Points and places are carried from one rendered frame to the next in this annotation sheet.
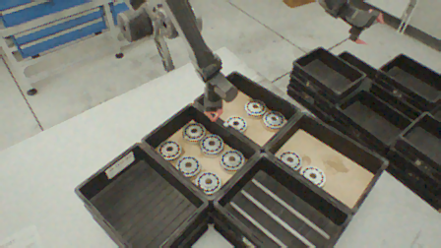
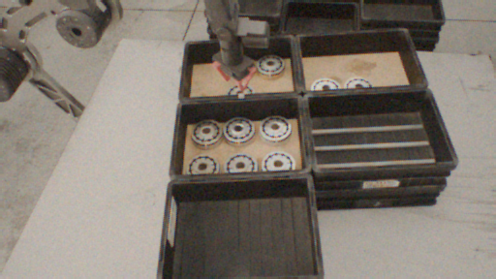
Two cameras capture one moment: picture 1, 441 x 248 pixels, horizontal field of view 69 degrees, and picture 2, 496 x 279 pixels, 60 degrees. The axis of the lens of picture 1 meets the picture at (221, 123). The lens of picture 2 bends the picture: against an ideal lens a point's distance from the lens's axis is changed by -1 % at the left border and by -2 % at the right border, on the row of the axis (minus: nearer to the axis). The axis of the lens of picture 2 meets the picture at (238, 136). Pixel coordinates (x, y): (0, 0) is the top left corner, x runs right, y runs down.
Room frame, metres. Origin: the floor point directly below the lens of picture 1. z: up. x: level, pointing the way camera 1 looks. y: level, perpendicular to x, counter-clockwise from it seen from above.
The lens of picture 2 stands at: (0.09, 0.55, 1.92)
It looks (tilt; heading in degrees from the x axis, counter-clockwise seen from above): 51 degrees down; 326
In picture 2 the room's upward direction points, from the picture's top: 8 degrees counter-clockwise
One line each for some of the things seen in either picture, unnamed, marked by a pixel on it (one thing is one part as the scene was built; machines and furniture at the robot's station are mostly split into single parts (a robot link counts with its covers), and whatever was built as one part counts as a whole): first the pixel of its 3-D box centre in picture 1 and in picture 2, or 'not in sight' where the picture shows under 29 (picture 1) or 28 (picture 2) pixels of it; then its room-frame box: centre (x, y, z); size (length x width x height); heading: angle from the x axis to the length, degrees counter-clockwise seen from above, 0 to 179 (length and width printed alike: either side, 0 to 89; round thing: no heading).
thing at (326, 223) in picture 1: (279, 216); (372, 139); (0.50, -0.22, 0.87); 0.40 x 0.30 x 0.11; 50
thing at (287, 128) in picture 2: (231, 159); (275, 128); (0.74, -0.05, 0.86); 0.10 x 0.10 x 0.01
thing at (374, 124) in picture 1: (364, 131); (318, 42); (1.37, -0.97, 0.31); 0.40 x 0.30 x 0.34; 40
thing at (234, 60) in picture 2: (213, 92); (232, 53); (0.81, 0.03, 1.17); 0.10 x 0.07 x 0.07; 4
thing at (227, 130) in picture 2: (212, 144); (238, 129); (0.82, 0.04, 0.86); 0.10 x 0.10 x 0.01
